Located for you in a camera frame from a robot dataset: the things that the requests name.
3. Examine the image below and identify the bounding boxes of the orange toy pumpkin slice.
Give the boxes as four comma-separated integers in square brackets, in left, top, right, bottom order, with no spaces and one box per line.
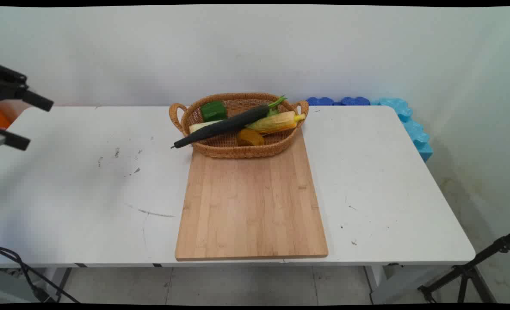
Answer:
[236,129,265,147]

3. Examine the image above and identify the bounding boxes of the long black toy vegetable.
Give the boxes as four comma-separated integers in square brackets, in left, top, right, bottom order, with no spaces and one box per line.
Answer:
[171,96,287,149]

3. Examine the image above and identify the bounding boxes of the woven wicker basket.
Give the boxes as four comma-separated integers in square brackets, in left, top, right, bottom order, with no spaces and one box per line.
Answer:
[169,93,309,159]

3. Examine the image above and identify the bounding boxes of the orange object behind table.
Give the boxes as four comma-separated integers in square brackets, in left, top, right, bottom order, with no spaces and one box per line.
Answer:
[0,102,31,130]

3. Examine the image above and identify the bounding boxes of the white toy radish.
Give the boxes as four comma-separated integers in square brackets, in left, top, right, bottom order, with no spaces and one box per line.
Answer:
[189,120,223,134]

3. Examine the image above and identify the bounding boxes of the wooden cutting board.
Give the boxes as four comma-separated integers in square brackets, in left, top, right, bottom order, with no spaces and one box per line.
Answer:
[175,127,329,262]

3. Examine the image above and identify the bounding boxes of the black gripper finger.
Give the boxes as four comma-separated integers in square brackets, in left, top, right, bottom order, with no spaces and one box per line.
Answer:
[0,128,31,151]
[0,62,54,112]

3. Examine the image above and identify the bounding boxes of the black tripod stand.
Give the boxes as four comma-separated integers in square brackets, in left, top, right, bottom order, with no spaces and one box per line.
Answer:
[417,229,510,304]

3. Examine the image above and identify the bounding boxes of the green toy bell pepper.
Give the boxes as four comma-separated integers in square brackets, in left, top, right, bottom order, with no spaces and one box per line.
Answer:
[200,102,228,122]

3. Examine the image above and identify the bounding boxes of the white table leg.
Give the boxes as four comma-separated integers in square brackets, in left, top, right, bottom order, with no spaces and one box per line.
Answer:
[364,264,449,304]

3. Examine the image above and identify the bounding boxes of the light blue foam mat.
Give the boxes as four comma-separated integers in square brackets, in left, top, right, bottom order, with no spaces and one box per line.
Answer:
[370,98,434,162]

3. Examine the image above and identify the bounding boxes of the yellow toy corn cob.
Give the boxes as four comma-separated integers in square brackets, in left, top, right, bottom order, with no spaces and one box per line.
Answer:
[245,111,306,135]

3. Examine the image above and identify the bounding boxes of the grey table base frame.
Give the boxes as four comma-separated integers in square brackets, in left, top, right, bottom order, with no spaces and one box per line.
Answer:
[0,267,72,304]

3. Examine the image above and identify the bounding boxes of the long black cable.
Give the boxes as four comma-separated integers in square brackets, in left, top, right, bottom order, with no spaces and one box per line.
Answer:
[0,245,80,304]

